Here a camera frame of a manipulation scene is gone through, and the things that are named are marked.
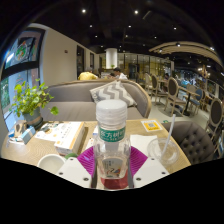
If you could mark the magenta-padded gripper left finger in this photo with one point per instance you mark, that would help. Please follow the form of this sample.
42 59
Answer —
73 171

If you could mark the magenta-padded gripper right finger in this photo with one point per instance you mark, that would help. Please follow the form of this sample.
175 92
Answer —
151 171

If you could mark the clear plastic water bottle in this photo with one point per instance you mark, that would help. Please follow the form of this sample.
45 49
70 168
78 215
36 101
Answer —
111 143

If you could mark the clear plastic lidded cup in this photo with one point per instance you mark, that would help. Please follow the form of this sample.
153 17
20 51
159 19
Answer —
166 153

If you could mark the white paper napkin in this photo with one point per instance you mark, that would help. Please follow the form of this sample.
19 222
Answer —
141 143

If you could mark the white cardboard box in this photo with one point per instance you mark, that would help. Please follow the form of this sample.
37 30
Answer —
71 136

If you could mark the white drinking straw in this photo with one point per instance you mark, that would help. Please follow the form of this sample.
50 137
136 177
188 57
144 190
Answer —
170 130

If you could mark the yellow square table sticker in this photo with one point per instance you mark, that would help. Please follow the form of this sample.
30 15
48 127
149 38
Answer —
151 125

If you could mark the small blue white tissue pack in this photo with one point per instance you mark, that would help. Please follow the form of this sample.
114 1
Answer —
94 130

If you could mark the grey tufted armchair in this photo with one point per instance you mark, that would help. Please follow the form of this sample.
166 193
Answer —
193 140

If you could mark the small light blue box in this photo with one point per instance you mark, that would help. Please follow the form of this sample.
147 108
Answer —
29 133

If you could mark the small wooden holder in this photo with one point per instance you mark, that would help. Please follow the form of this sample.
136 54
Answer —
20 128

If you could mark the grey curved sofa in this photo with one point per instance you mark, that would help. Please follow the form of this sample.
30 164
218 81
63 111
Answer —
73 100

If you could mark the group of wooden dining chairs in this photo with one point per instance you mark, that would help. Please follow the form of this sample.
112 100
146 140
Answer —
173 91

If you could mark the green potted plant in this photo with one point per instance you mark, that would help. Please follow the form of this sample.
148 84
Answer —
30 100

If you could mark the grey white chevron cushion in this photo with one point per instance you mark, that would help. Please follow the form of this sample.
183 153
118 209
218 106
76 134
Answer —
111 93

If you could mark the person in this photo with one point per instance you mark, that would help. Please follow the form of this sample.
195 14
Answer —
119 74
87 75

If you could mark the window with printed posters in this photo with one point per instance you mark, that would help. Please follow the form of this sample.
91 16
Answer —
20 53

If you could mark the group of ceiling lights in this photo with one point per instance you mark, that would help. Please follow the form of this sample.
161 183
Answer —
135 12

